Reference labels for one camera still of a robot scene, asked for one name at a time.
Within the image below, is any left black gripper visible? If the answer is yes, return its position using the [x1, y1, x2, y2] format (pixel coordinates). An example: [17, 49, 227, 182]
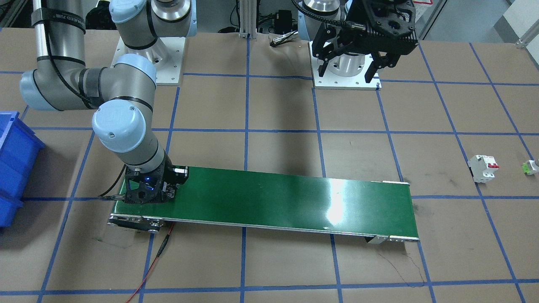
[312, 23, 400, 84]

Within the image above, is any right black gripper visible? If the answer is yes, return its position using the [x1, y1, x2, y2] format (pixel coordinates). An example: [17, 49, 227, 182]
[163, 158, 189, 198]

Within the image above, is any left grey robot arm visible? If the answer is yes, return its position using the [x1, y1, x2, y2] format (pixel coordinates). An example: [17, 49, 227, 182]
[293, 0, 418, 85]

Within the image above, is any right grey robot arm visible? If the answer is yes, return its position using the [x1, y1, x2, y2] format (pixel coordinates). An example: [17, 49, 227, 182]
[19, 0, 196, 205]

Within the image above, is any blue plastic bin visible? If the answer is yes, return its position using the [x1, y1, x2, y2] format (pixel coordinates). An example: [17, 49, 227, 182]
[0, 111, 45, 228]

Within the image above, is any green conveyor belt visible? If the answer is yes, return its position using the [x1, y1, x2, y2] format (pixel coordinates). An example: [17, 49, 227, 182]
[108, 167, 419, 244]

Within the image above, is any white red circuit breaker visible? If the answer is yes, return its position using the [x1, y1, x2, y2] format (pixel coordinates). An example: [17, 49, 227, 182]
[467, 155, 499, 183]

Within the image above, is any green push button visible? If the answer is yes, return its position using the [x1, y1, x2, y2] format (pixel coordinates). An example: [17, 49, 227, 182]
[521, 159, 539, 175]

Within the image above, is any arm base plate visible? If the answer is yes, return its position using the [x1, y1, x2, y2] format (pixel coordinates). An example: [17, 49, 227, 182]
[110, 37, 186, 86]
[309, 41, 382, 90]

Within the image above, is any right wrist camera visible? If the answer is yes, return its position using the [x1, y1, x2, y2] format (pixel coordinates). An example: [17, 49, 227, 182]
[119, 167, 167, 205]

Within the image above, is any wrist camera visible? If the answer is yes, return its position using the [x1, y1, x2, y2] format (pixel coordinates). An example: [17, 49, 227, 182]
[345, 0, 418, 56]
[119, 167, 167, 205]

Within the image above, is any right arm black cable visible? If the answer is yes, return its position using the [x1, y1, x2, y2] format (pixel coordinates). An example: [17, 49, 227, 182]
[98, 164, 127, 199]

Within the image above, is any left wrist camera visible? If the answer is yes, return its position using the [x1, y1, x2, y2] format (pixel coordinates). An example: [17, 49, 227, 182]
[345, 0, 418, 56]

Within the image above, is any red black wire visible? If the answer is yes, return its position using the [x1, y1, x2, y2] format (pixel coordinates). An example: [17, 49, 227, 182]
[125, 223, 175, 303]

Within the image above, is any aluminium frame post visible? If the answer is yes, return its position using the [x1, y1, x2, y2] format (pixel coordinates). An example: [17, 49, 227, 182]
[238, 0, 258, 40]

